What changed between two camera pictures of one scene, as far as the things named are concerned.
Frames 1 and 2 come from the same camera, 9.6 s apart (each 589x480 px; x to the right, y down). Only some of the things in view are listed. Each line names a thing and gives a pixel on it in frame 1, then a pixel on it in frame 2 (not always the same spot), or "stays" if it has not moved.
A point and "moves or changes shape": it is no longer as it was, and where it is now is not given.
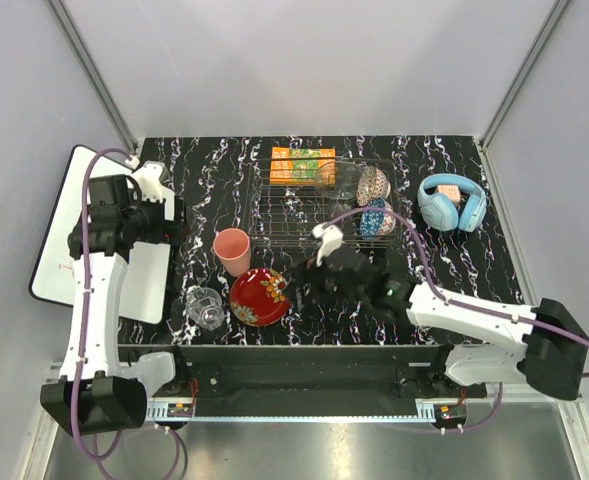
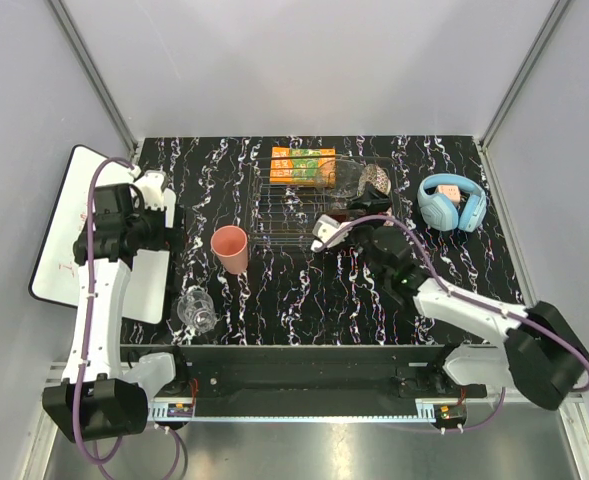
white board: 146,280 stays
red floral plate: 260,297 moves or changes shape
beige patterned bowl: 373,184 stays
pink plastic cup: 233,246 stays
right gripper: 306,273 -> 371,199
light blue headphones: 439,212 stays
